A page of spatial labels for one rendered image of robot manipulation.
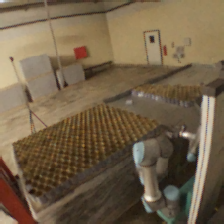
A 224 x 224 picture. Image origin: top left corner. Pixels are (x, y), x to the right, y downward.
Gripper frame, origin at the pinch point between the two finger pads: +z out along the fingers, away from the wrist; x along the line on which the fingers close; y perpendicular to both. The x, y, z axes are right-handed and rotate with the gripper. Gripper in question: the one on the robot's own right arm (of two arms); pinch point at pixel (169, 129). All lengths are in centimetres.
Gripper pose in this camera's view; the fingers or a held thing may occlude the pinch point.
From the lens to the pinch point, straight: 168.8
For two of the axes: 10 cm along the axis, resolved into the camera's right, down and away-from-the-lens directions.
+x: 7.1, -3.9, 5.8
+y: 1.5, 8.9, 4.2
